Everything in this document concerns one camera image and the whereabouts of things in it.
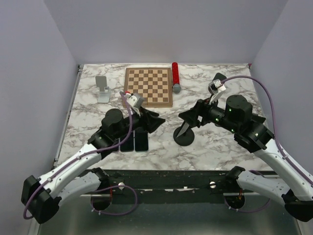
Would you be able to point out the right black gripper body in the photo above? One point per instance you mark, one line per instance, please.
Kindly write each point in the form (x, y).
(205, 106)

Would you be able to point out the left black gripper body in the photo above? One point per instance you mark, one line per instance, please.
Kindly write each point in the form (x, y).
(139, 122)

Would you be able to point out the teal-backed phone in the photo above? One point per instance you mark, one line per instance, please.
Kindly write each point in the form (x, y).
(141, 143)

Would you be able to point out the black round phone stand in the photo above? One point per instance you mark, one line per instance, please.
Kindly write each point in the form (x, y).
(185, 139)

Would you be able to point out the purple-cased black phone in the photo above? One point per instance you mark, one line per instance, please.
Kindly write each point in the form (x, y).
(116, 148)

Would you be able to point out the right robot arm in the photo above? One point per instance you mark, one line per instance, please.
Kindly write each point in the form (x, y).
(296, 191)

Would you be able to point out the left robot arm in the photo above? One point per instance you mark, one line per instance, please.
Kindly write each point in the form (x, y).
(43, 196)

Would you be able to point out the brown round phone stand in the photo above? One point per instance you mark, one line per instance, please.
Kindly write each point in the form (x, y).
(216, 78)

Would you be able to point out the grey metal phone stand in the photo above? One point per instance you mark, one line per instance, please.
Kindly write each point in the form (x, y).
(104, 90)

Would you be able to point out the black folding phone stand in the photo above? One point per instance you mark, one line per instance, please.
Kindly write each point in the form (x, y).
(258, 118)

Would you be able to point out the wooden chessboard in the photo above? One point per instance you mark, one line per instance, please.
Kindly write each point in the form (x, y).
(153, 84)

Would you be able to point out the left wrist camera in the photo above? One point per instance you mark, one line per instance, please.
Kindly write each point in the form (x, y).
(134, 101)

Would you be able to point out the red handled microphone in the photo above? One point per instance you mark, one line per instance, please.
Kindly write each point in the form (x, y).
(176, 81)

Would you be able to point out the black front mounting rail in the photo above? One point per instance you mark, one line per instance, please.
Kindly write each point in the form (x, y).
(171, 186)

